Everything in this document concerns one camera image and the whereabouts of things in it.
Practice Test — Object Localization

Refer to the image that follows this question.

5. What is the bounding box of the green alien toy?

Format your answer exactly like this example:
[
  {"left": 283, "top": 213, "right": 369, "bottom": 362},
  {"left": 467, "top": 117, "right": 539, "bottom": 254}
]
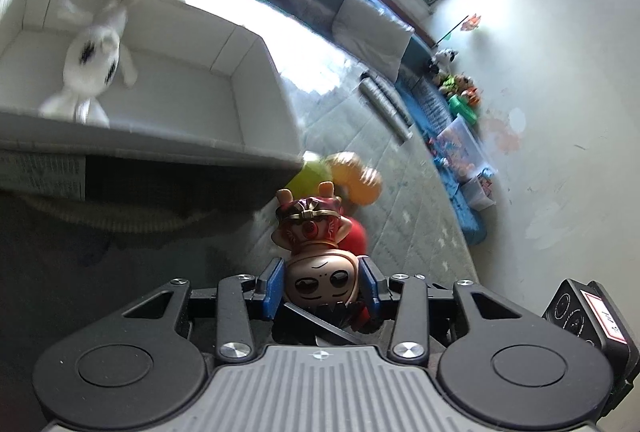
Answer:
[{"left": 285, "top": 151, "right": 332, "bottom": 199}]

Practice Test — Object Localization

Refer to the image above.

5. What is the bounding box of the red round pig toy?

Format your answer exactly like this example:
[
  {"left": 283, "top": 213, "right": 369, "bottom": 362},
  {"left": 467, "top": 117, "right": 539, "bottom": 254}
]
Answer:
[{"left": 340, "top": 217, "right": 369, "bottom": 256}]

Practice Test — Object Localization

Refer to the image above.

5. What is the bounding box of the blue sofa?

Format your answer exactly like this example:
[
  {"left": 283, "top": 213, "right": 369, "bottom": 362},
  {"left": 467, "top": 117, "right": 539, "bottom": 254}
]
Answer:
[{"left": 74, "top": 0, "right": 487, "bottom": 246}]

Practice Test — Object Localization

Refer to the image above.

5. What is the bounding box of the plain grey cushion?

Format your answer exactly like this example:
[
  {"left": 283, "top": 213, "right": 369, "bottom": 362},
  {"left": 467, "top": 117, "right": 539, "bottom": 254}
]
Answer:
[{"left": 332, "top": 0, "right": 414, "bottom": 82}]

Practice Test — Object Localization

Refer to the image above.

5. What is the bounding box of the white storage box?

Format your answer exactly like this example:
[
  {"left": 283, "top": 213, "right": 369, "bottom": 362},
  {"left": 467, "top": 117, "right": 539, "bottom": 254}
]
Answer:
[{"left": 1, "top": 0, "right": 302, "bottom": 169}]

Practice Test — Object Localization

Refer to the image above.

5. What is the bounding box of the grey remote control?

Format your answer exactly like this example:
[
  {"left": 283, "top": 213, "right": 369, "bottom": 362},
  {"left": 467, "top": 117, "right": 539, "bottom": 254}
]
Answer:
[{"left": 359, "top": 78, "right": 412, "bottom": 142}]

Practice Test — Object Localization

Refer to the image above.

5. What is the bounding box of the clear plastic toy bin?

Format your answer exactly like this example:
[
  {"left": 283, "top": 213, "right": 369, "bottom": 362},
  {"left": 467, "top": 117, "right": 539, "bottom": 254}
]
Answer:
[{"left": 436, "top": 115, "right": 492, "bottom": 183}]

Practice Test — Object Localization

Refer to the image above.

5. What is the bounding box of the small clear toy box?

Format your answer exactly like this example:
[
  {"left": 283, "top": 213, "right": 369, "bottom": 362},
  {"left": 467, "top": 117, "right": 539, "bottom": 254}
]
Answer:
[{"left": 461, "top": 168, "right": 496, "bottom": 211}]

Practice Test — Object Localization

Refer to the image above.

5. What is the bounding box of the orange peanut toy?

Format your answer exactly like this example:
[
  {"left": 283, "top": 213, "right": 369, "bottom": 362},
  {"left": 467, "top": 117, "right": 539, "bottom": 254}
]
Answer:
[{"left": 326, "top": 152, "right": 383, "bottom": 206}]

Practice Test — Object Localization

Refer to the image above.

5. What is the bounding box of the pile of colourful toys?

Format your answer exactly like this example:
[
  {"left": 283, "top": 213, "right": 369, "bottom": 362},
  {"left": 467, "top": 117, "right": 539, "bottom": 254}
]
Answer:
[{"left": 430, "top": 49, "right": 480, "bottom": 126}]

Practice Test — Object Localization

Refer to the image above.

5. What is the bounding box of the black camera box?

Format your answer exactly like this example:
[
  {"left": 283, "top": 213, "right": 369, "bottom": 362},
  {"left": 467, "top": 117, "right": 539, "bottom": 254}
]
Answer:
[{"left": 542, "top": 279, "right": 630, "bottom": 378}]

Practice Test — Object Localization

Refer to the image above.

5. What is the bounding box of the monkey king figurine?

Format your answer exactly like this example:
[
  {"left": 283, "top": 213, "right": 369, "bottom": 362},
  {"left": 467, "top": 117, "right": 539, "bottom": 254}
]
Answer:
[{"left": 271, "top": 181, "right": 370, "bottom": 331}]

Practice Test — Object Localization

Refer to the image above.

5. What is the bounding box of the grey knitted plush rabbit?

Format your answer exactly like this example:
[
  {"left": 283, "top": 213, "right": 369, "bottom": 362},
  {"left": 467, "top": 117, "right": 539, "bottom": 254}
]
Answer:
[{"left": 38, "top": 0, "right": 141, "bottom": 128}]

